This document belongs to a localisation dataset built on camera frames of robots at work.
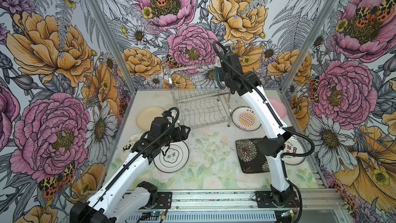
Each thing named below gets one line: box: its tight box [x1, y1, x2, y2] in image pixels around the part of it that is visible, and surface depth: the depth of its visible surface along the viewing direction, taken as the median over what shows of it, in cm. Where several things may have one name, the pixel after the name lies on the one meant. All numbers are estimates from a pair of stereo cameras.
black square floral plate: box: [235, 138, 271, 174], surface depth 89 cm
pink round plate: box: [268, 97, 288, 119], surface depth 114 cm
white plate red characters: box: [283, 135, 306, 166], surface depth 91 cm
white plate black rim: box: [153, 140, 190, 173], surface depth 89 cm
